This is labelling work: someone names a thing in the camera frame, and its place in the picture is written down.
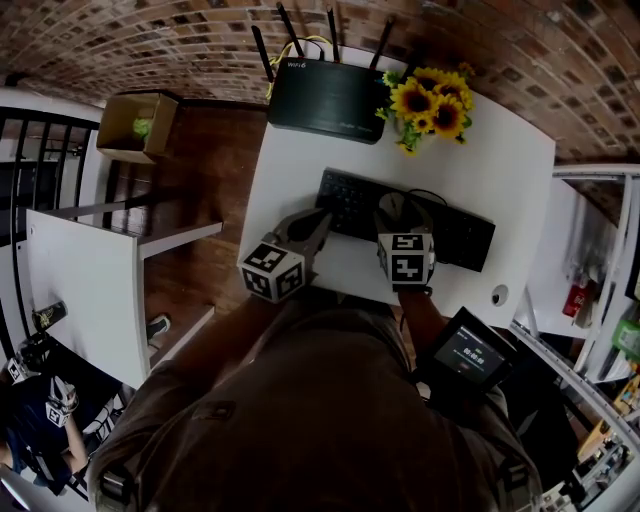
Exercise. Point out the black drink can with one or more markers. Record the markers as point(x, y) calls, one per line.
point(50, 315)

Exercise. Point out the white side desk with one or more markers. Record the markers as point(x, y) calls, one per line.
point(85, 280)

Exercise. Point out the black router with antennas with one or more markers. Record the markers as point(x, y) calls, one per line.
point(325, 100)

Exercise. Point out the black wrist screen device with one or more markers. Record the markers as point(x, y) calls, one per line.
point(467, 355)

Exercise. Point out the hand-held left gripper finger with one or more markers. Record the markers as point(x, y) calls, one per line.
point(316, 240)
point(297, 226)

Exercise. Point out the person's left forearm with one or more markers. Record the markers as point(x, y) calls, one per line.
point(225, 335)

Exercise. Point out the black metal railing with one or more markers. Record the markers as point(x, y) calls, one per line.
point(50, 119)

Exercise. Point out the person's grey shirt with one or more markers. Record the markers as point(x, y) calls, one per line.
point(310, 425)

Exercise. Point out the yellow sunflower bouquet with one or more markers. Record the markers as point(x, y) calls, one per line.
point(430, 105)

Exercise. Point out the green packet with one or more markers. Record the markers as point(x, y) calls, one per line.
point(627, 340)

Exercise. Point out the green object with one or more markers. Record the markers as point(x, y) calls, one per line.
point(142, 129)

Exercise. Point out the person's right forearm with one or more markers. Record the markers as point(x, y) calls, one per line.
point(422, 320)

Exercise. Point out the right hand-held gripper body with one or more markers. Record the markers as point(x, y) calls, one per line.
point(407, 260)

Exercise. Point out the black keyboard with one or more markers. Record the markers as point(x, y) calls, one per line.
point(450, 235)

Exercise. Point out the cardboard box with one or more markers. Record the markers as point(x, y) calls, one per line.
point(120, 145)

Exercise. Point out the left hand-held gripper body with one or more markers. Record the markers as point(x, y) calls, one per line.
point(272, 272)

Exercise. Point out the red packet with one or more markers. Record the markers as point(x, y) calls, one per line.
point(576, 300)

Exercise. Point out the white metal shelving rack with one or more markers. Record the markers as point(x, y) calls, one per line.
point(595, 240)

